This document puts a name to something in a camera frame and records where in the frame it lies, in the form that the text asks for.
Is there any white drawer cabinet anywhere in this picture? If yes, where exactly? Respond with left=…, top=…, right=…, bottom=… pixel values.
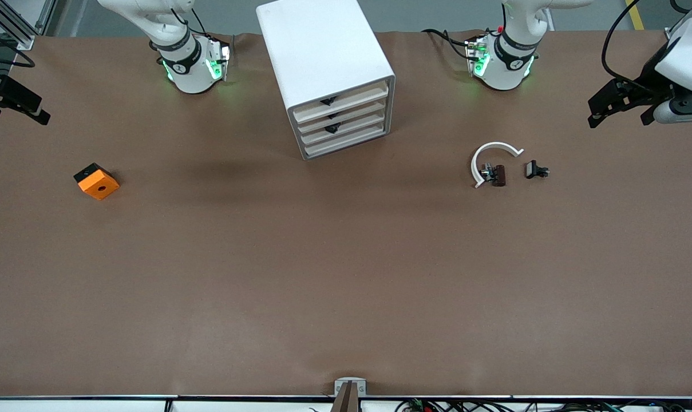
left=256, top=0, right=396, bottom=161

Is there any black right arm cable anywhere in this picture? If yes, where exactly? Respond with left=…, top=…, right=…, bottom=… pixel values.
left=0, top=24, right=36, bottom=68

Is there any bundle of loose cables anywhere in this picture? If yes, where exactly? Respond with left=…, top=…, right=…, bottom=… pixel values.
left=394, top=399, right=692, bottom=412

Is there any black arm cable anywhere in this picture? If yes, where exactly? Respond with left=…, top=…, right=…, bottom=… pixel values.
left=0, top=24, right=36, bottom=68
left=602, top=0, right=667, bottom=86

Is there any small brown part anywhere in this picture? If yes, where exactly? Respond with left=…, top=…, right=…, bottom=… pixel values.
left=482, top=164, right=507, bottom=188

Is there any white curved plastic ring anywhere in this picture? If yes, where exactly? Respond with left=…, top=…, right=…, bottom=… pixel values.
left=471, top=141, right=524, bottom=189

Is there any aluminium frame profile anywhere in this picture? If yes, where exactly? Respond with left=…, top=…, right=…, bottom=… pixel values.
left=0, top=0, right=57, bottom=51

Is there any black base cable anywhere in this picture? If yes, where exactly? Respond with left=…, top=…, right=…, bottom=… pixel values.
left=421, top=29, right=478, bottom=61

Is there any grey metal bracket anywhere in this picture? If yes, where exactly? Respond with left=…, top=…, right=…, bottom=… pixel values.
left=334, top=378, right=367, bottom=397

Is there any white table edge rail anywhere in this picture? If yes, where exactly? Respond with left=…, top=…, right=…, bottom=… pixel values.
left=0, top=395, right=692, bottom=412

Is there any brown table mat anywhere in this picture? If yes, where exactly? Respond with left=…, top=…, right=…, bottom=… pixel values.
left=0, top=29, right=692, bottom=398

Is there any orange and black block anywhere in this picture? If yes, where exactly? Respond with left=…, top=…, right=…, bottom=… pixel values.
left=73, top=163, right=120, bottom=201

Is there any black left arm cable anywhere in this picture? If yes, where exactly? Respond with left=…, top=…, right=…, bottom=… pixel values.
left=602, top=0, right=667, bottom=86

